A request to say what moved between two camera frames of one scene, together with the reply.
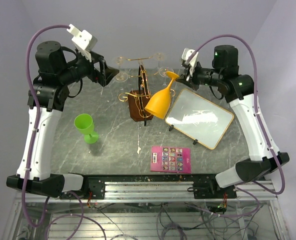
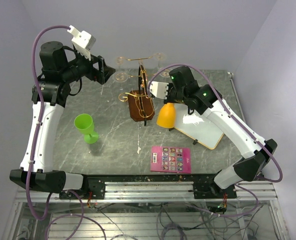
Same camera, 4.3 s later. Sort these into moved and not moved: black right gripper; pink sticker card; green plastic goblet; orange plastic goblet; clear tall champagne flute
Moved: orange plastic goblet; black right gripper
Not moved: pink sticker card; clear tall champagne flute; green plastic goblet
